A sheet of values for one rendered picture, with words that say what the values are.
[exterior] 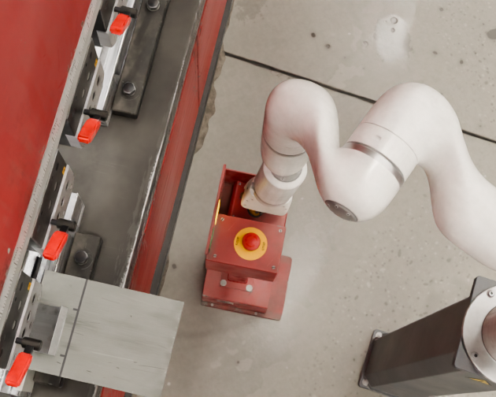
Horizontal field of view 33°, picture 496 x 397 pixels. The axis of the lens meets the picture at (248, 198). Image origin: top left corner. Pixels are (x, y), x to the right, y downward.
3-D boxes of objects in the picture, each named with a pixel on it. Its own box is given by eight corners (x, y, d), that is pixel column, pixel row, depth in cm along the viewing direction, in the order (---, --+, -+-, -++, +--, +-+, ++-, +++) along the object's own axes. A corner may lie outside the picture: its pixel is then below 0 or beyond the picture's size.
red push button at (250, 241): (257, 254, 178) (258, 251, 175) (239, 251, 178) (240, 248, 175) (260, 237, 180) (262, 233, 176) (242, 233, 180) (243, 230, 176)
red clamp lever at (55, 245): (58, 255, 130) (77, 219, 138) (32, 250, 130) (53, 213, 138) (57, 264, 131) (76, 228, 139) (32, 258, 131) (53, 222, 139)
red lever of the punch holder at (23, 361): (20, 383, 124) (42, 338, 132) (-6, 376, 124) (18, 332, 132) (20, 391, 125) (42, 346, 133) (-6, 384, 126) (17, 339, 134)
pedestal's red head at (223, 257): (273, 282, 189) (280, 268, 171) (205, 268, 189) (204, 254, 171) (289, 199, 194) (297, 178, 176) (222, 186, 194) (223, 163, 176)
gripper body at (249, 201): (245, 199, 168) (238, 211, 179) (294, 209, 169) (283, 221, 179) (252, 164, 170) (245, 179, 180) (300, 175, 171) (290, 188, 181)
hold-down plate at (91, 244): (62, 388, 160) (59, 387, 157) (35, 382, 160) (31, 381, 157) (103, 239, 167) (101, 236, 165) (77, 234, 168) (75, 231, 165)
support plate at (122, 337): (160, 399, 149) (160, 399, 148) (17, 366, 149) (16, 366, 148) (183, 302, 154) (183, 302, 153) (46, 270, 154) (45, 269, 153)
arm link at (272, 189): (261, 155, 168) (249, 197, 166) (272, 135, 155) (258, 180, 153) (301, 168, 169) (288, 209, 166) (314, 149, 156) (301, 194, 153)
